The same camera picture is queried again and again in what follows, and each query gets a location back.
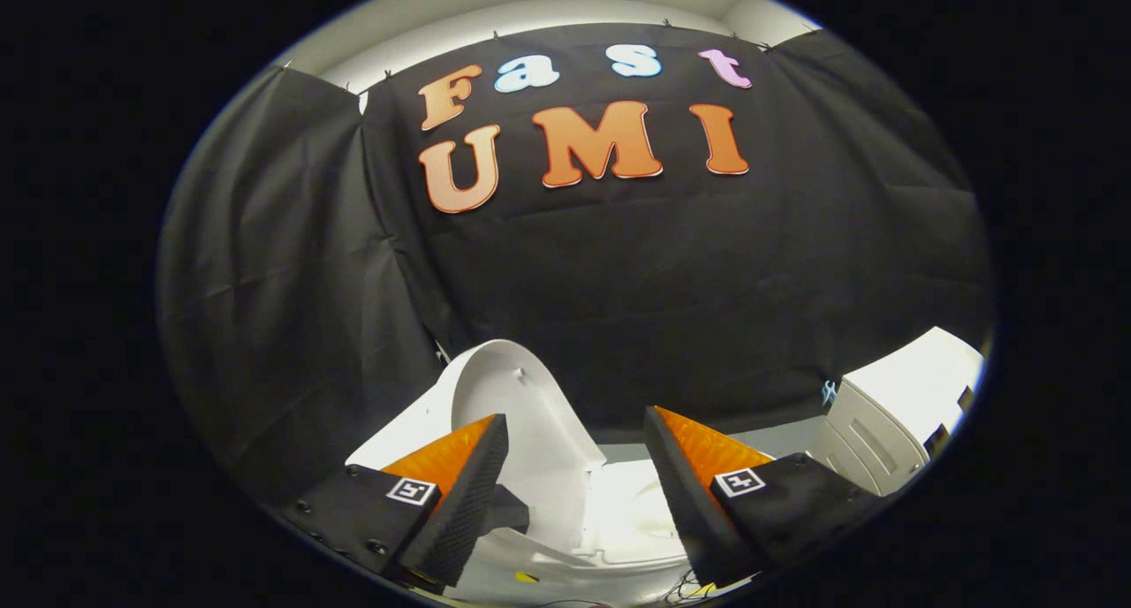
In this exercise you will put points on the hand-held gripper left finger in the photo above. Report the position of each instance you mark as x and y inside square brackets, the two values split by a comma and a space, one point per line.
[473, 502]

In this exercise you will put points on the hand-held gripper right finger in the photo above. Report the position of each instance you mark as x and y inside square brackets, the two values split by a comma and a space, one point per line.
[685, 502]

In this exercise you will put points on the white toilet bowl with seat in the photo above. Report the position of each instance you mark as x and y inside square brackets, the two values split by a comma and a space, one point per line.
[627, 520]

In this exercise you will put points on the black backdrop cloth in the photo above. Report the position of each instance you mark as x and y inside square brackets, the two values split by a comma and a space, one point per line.
[618, 281]

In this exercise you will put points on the white drawer cabinet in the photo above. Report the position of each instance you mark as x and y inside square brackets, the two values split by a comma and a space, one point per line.
[901, 396]

